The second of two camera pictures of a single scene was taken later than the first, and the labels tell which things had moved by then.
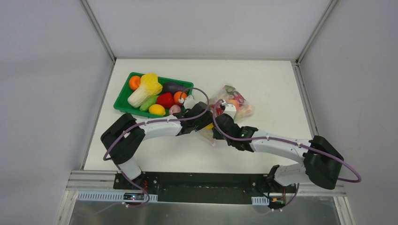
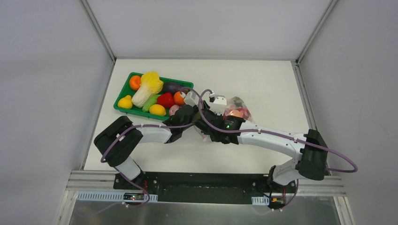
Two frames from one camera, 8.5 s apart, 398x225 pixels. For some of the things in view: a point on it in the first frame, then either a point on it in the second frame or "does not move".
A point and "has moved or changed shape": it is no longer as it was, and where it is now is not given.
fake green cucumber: (150, 101) does not move
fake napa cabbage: (150, 86) does not move
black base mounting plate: (201, 187) does not move
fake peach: (234, 102) → (236, 113)
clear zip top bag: (230, 95) has moved or changed shape
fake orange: (134, 82) does not move
